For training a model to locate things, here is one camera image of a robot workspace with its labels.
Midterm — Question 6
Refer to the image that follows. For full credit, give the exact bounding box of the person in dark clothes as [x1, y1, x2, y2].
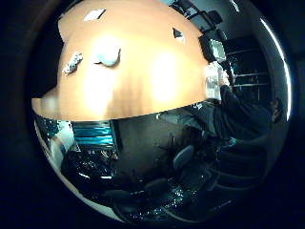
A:
[211, 68, 285, 144]

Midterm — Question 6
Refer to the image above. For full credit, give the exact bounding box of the zebra plush toy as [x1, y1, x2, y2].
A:
[62, 52, 84, 76]

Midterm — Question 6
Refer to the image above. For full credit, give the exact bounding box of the blue aluminium rail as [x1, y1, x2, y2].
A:
[71, 121, 116, 148]

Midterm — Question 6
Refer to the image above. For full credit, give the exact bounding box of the small black wedge object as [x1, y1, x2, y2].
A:
[172, 27, 186, 45]

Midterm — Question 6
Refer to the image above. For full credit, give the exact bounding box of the dark metal shelf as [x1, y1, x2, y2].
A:
[227, 37, 272, 106]

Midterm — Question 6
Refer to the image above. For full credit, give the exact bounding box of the grey office chair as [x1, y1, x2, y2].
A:
[173, 144, 195, 172]

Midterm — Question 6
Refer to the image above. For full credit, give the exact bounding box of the ceiling light strip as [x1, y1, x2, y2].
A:
[259, 17, 293, 122]

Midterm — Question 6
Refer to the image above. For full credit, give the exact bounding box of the computer monitor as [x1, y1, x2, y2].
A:
[198, 33, 227, 64]

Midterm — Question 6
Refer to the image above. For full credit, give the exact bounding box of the clear plastic container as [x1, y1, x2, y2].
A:
[204, 61, 223, 100]

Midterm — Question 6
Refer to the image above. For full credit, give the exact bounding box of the white paper sheet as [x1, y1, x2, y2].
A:
[83, 8, 108, 23]

